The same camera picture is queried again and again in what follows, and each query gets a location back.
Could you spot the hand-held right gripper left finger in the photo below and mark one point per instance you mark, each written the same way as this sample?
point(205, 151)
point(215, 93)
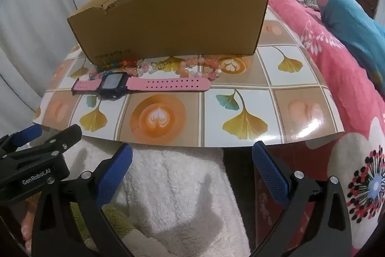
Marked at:
point(114, 175)

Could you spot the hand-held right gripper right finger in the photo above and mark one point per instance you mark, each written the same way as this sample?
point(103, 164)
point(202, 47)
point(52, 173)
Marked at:
point(269, 175)

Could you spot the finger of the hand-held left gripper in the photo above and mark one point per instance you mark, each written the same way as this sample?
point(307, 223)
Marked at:
point(27, 133)
point(64, 136)

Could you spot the dark round object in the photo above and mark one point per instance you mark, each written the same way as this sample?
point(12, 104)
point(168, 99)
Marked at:
point(168, 84)

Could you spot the gold butterfly pendant with tag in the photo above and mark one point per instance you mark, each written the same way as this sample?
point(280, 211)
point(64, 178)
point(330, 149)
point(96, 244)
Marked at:
point(164, 65)

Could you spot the brown cardboard box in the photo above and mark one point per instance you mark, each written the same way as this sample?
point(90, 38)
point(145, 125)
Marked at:
point(168, 25)

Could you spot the person's left hand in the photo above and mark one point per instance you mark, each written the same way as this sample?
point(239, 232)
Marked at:
point(26, 227)

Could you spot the green plush cloth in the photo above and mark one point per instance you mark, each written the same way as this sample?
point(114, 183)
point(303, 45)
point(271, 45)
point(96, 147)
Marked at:
point(117, 221)

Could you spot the white fluffy blanket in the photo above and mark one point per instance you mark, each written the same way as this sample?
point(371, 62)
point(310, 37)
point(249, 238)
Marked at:
point(180, 199)

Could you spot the ginkgo print table cover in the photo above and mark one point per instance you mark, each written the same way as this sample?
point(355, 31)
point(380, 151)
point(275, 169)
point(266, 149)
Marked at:
point(255, 94)

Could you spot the white curtain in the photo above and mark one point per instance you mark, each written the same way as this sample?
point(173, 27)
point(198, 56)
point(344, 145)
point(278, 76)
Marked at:
point(30, 49)

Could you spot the pink floral blanket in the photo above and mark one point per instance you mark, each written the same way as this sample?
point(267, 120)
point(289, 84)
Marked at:
point(346, 94)

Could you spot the blue pink blanket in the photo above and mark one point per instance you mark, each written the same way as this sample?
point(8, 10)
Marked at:
point(352, 19)

